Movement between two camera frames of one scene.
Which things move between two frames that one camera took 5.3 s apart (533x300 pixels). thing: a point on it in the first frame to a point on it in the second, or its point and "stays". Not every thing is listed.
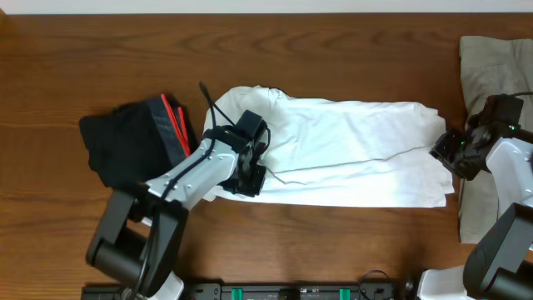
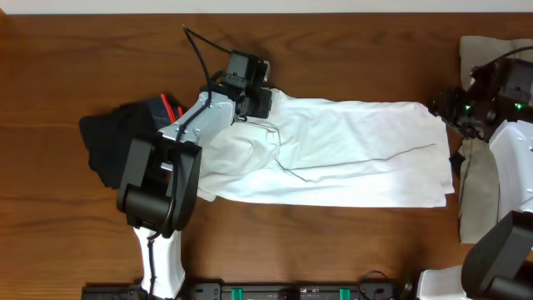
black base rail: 273,291 stays
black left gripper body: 248,183 to 258,103
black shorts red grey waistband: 133,142 stays
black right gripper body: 456,155 to 460,112
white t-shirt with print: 340,152 stays
